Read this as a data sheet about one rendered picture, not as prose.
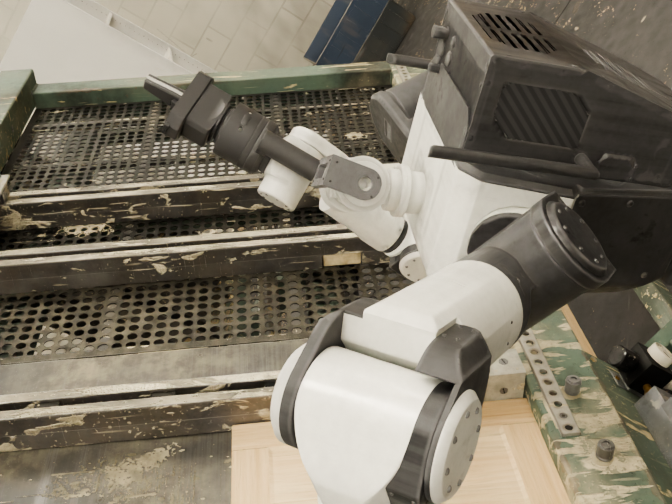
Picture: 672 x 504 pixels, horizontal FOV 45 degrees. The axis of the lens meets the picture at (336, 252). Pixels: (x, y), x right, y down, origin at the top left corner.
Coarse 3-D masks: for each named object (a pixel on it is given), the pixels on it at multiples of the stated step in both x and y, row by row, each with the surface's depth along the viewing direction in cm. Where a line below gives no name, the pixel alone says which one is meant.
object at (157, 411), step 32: (512, 352) 137; (128, 384) 134; (160, 384) 134; (192, 384) 133; (224, 384) 134; (256, 384) 134; (512, 384) 134; (0, 416) 129; (32, 416) 128; (64, 416) 129; (96, 416) 129; (128, 416) 130; (160, 416) 131; (192, 416) 131; (224, 416) 132; (256, 416) 133; (0, 448) 131; (32, 448) 132
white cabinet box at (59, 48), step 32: (32, 0) 446; (64, 0) 450; (32, 32) 453; (64, 32) 456; (96, 32) 459; (128, 32) 518; (0, 64) 456; (32, 64) 459; (64, 64) 462; (96, 64) 466; (128, 64) 469; (160, 64) 473; (192, 64) 534
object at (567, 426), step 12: (408, 72) 251; (528, 336) 143; (528, 348) 141; (540, 348) 141; (528, 360) 138; (540, 360) 138; (540, 384) 133; (552, 384) 133; (552, 396) 131; (552, 408) 128; (564, 408) 128; (564, 420) 126; (564, 432) 124; (576, 432) 124
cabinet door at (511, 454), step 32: (512, 416) 132; (256, 448) 128; (288, 448) 128; (480, 448) 127; (512, 448) 127; (544, 448) 126; (256, 480) 123; (288, 480) 123; (480, 480) 122; (512, 480) 122; (544, 480) 121
